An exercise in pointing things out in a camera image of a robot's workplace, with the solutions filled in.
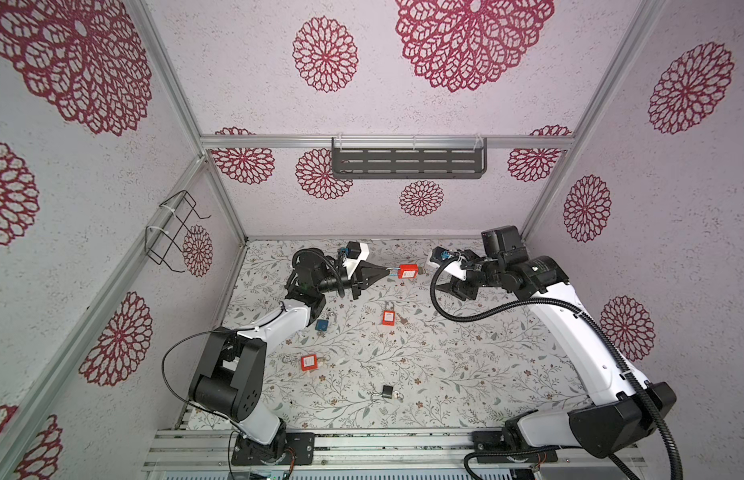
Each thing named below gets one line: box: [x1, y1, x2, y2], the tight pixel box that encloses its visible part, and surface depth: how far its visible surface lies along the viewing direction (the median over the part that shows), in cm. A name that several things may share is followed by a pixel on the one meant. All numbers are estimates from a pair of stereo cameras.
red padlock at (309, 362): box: [300, 354, 318, 371], surface depth 89 cm
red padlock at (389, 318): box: [382, 310, 397, 326], surface depth 99 cm
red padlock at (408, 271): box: [397, 264, 419, 279], surface depth 76 cm
